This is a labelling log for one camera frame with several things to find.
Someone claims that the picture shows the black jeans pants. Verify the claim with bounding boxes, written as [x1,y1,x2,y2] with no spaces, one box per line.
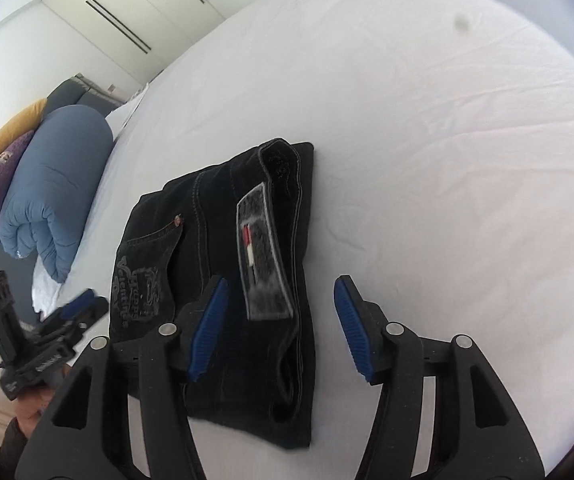
[110,139,315,450]

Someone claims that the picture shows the left hand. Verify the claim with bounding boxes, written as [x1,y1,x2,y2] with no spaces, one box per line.
[14,384,57,440]

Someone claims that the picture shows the blue rolled duvet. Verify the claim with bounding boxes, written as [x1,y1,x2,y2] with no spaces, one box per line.
[0,104,113,284]

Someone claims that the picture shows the yellow pillow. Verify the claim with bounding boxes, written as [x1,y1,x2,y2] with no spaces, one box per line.
[0,98,47,154]

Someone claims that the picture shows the white bed mattress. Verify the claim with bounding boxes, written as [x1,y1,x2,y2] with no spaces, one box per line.
[60,0,574,479]

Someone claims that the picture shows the grey pillow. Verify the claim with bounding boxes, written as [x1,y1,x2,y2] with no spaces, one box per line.
[44,74,124,117]

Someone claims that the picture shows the white wardrobe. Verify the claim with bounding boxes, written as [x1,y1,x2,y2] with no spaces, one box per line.
[38,0,298,97]

